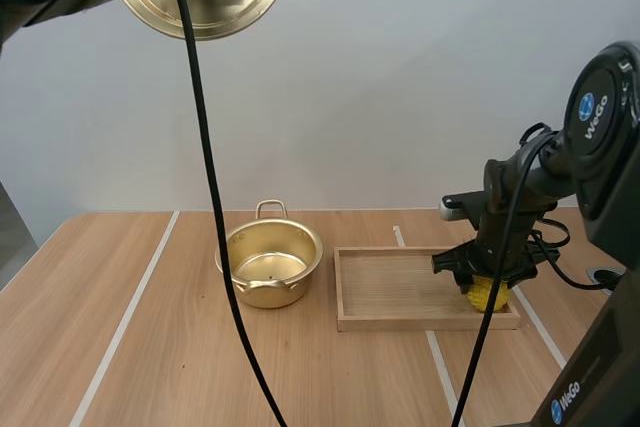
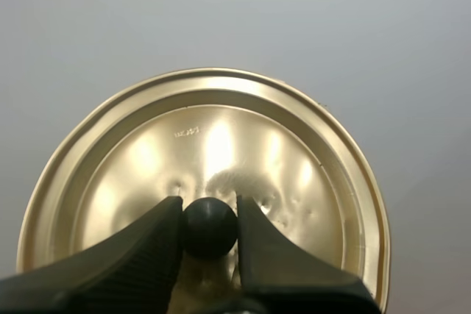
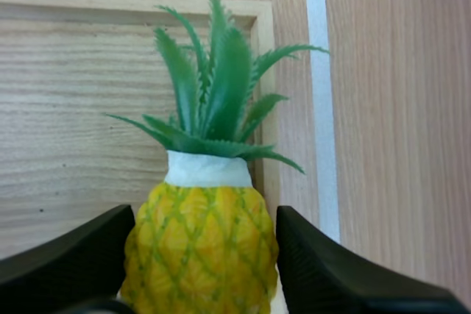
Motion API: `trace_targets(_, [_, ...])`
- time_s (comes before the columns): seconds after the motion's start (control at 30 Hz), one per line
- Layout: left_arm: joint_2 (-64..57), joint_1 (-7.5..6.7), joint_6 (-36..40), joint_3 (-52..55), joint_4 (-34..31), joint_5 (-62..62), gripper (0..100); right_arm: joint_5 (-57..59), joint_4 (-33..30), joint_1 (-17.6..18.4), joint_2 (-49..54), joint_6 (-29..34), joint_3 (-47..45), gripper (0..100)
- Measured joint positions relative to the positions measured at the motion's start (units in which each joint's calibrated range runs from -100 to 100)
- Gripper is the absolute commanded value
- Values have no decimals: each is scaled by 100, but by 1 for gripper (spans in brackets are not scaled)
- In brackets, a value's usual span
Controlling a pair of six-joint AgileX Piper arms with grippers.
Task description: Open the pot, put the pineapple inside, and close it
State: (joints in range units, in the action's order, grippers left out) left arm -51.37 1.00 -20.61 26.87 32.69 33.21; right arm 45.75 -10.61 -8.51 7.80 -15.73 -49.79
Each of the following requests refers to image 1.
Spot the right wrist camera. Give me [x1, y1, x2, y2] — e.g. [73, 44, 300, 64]
[438, 190, 501, 223]

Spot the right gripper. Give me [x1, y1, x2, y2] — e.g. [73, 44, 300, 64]
[431, 216, 540, 297]

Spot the black cable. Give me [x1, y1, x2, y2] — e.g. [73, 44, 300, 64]
[449, 144, 547, 427]
[527, 219, 624, 291]
[163, 0, 290, 427]

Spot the gold pot with two handles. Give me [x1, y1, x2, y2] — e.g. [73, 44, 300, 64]
[214, 199, 325, 310]

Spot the shallow wooden tray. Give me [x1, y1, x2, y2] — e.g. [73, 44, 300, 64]
[333, 245, 522, 333]

